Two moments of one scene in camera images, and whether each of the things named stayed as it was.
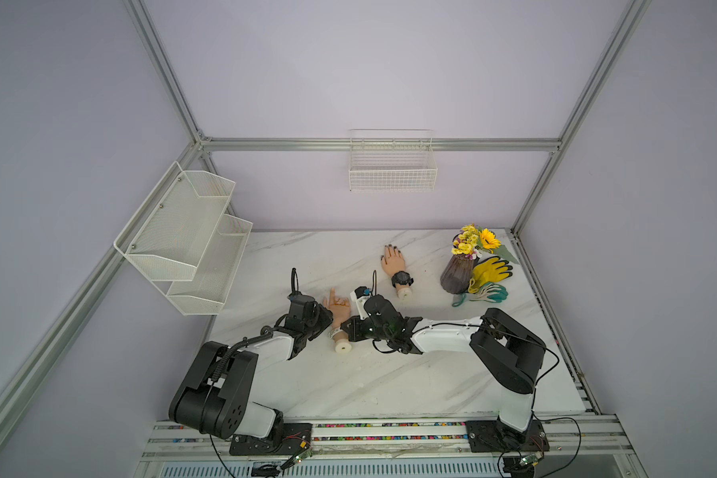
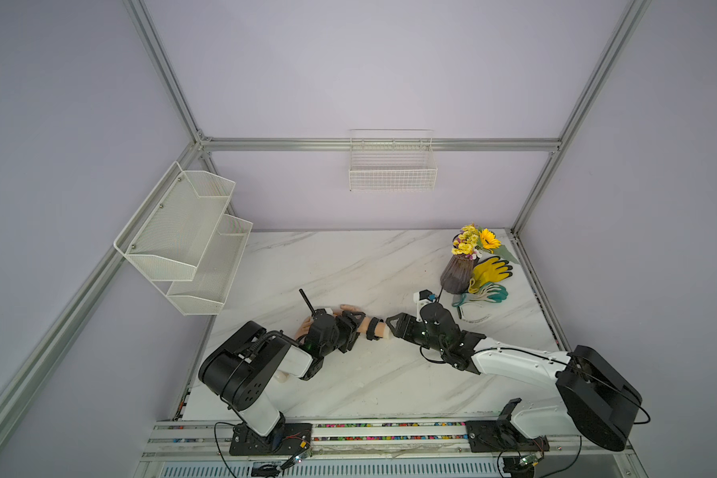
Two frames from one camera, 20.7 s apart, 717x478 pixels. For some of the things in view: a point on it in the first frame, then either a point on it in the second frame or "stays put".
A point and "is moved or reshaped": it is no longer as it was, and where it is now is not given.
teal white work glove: x=491 y=292 stays put
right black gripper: x=354 y=333 -> x=406 y=322
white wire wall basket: x=385 y=160 stays put
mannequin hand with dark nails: x=393 y=262 is moved or reshaped
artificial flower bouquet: x=471 y=240 stays put
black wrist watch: x=402 y=278 is moved or reshaped
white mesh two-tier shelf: x=183 y=239 stays put
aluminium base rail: x=581 y=445 stays put
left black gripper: x=325 y=318 -> x=354 y=324
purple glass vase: x=456 y=274 stays put
